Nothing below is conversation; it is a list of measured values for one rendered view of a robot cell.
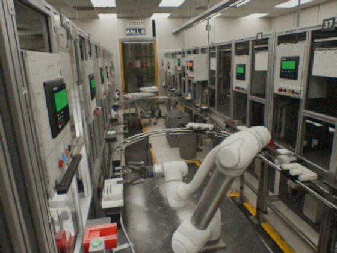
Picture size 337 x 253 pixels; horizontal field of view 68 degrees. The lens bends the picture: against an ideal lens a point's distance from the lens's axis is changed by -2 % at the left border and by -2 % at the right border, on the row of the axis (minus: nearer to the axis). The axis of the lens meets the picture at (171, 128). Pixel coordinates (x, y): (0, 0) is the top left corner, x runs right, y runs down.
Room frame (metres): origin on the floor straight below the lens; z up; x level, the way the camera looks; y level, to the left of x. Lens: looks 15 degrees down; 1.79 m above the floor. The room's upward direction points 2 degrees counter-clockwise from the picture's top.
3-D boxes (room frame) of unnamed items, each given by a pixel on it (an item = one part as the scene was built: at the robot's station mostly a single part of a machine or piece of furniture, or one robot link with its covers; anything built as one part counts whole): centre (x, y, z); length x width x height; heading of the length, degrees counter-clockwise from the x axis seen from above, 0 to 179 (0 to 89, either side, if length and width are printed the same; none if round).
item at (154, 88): (8.34, 0.68, 0.48); 0.84 x 0.58 x 0.97; 18
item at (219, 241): (1.36, -0.20, 0.71); 0.22 x 0.18 x 0.06; 10
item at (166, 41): (10.22, -1.84, 1.65); 4.64 x 0.08 x 3.30; 100
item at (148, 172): (1.43, 0.16, 1.12); 0.09 x 0.07 x 0.08; 100
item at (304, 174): (1.95, -1.03, 0.84); 0.37 x 0.14 x 0.10; 10
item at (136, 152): (6.05, 0.89, 0.01); 5.85 x 0.59 x 0.01; 10
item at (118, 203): (1.67, 0.44, 0.84); 0.36 x 0.14 x 0.10; 10
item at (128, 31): (9.63, 1.17, 2.82); 0.75 x 0.04 x 0.25; 100
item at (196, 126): (3.45, -0.40, 0.84); 0.37 x 0.14 x 0.10; 68
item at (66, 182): (0.96, 0.43, 1.37); 0.36 x 0.04 x 0.04; 10
